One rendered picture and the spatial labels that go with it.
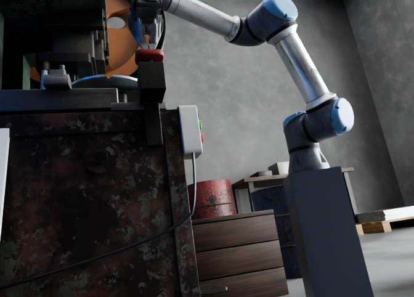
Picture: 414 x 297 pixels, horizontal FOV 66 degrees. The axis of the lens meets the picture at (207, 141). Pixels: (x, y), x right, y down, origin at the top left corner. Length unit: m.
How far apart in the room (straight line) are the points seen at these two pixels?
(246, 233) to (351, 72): 5.32
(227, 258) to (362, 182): 4.54
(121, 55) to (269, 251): 1.13
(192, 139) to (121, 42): 0.97
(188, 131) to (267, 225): 0.75
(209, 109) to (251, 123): 0.69
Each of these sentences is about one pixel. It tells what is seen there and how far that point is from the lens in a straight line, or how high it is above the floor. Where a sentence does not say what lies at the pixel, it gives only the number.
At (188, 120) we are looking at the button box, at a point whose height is 0.58.
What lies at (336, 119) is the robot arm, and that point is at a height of 0.59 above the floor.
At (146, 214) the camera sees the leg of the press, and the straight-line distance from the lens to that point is 0.79.
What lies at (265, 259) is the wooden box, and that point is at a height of 0.15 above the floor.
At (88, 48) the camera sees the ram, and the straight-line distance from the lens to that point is 1.15.
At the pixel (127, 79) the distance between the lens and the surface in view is 1.03.
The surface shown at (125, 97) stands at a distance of 1.10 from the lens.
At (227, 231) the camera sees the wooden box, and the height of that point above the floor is 0.28.
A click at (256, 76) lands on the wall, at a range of 5.42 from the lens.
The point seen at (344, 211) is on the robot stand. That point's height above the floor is 0.30.
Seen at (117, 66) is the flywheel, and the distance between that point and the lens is 1.62.
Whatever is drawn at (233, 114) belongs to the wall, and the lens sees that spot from 4.97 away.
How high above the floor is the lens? 0.30
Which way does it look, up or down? 15 degrees up
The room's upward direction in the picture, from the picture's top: 8 degrees counter-clockwise
